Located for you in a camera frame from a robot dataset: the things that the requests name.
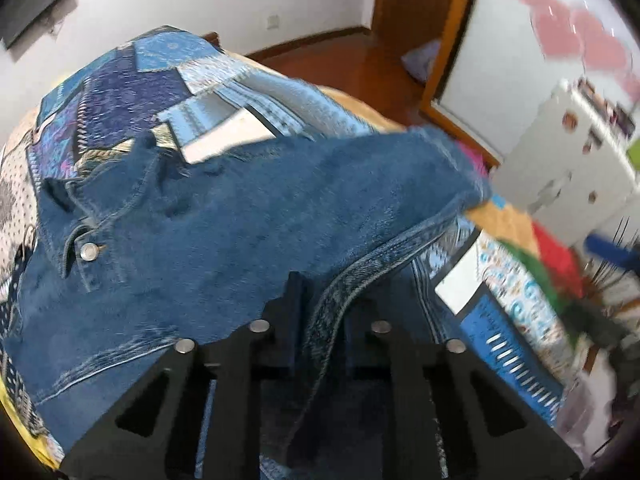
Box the magenta cloth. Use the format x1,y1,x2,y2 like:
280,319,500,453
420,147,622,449
456,141,490,177

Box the white cabinet with stickers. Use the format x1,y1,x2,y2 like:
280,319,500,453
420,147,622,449
490,79,640,247

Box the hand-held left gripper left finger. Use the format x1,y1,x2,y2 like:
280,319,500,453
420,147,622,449
60,271,307,480

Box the blue patchwork bedspread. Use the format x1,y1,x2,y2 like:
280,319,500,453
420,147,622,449
0,25,568,461

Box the green cloth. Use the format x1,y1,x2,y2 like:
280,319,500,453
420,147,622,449
499,239,568,322

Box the purple cloth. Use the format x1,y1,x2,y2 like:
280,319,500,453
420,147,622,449
402,40,443,83

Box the blue denim jeans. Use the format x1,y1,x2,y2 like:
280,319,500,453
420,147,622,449
0,125,493,480

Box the blue plastic object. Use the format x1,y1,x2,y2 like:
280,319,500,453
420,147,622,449
585,232,640,275

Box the red cloth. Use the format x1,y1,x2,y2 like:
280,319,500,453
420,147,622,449
530,221,587,302

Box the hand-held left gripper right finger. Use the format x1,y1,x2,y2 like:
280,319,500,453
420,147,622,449
346,304,583,480

